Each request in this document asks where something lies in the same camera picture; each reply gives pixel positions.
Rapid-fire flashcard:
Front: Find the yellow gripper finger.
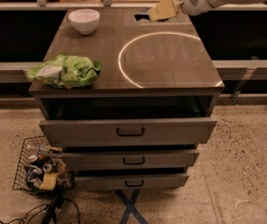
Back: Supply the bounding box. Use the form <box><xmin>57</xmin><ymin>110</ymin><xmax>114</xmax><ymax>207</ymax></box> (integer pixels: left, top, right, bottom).
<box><xmin>148</xmin><ymin>0</ymin><xmax>178</xmax><ymax>21</ymax></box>

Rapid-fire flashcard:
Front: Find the green rice chip bag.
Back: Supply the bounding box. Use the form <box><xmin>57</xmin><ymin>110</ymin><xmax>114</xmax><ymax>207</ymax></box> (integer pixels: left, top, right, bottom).
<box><xmin>26</xmin><ymin>54</ymin><xmax>102</xmax><ymax>89</ymax></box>

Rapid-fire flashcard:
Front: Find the white ceramic bowl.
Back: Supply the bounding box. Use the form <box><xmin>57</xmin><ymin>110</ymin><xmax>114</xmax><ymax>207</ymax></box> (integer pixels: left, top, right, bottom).
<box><xmin>68</xmin><ymin>8</ymin><xmax>100</xmax><ymax>35</ymax></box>

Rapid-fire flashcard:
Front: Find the grey drawer cabinet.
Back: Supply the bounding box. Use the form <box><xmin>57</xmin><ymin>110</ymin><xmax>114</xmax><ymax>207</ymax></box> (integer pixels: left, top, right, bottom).
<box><xmin>30</xmin><ymin>8</ymin><xmax>224</xmax><ymax>178</ymax></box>

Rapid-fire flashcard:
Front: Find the top grey drawer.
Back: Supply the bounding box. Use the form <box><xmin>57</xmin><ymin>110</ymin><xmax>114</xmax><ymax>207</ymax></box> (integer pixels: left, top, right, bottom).
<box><xmin>40</xmin><ymin>118</ymin><xmax>217</xmax><ymax>147</ymax></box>

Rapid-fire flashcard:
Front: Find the grey drawer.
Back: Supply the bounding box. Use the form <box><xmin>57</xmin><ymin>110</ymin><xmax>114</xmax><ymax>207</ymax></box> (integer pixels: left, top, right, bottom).
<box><xmin>40</xmin><ymin>118</ymin><xmax>217</xmax><ymax>147</ymax></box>
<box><xmin>63</xmin><ymin>149</ymin><xmax>200</xmax><ymax>171</ymax></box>
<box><xmin>75</xmin><ymin>174</ymin><xmax>189</xmax><ymax>190</ymax></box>

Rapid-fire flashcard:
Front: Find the middle grey drawer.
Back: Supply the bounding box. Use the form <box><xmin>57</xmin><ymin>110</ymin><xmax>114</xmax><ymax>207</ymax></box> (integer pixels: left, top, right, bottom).
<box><xmin>63</xmin><ymin>149</ymin><xmax>200</xmax><ymax>171</ymax></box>

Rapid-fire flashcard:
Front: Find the bottom grey drawer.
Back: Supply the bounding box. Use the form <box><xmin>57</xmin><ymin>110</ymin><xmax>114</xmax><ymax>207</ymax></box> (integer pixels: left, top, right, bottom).
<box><xmin>75</xmin><ymin>174</ymin><xmax>189</xmax><ymax>190</ymax></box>

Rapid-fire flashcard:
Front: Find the clear plastic bottle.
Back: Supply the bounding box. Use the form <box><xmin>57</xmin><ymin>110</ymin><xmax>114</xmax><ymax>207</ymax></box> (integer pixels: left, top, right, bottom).
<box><xmin>26</xmin><ymin>143</ymin><xmax>49</xmax><ymax>155</ymax></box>

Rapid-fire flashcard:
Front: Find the crushed can in basket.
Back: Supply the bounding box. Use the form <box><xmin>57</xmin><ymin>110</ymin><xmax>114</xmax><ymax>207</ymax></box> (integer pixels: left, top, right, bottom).
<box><xmin>43</xmin><ymin>162</ymin><xmax>52</xmax><ymax>173</ymax></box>

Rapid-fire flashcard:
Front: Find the blue tape cross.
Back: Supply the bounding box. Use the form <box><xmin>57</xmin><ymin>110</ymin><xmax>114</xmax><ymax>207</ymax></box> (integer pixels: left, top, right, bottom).
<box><xmin>115</xmin><ymin>189</ymin><xmax>148</xmax><ymax>224</ymax></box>

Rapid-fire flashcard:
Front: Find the yellow sponge in basket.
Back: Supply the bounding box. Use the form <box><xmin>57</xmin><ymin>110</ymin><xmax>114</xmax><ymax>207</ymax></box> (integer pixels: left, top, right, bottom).
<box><xmin>39</xmin><ymin>173</ymin><xmax>58</xmax><ymax>190</ymax></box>

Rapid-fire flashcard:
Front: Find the black wire basket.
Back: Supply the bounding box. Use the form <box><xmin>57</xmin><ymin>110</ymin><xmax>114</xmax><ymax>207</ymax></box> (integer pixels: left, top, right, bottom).
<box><xmin>13</xmin><ymin>136</ymin><xmax>75</xmax><ymax>194</ymax></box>

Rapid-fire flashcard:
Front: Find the black floor cable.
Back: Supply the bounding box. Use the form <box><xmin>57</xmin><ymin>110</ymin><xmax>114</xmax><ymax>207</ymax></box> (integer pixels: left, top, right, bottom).
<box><xmin>0</xmin><ymin>197</ymin><xmax>81</xmax><ymax>224</ymax></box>

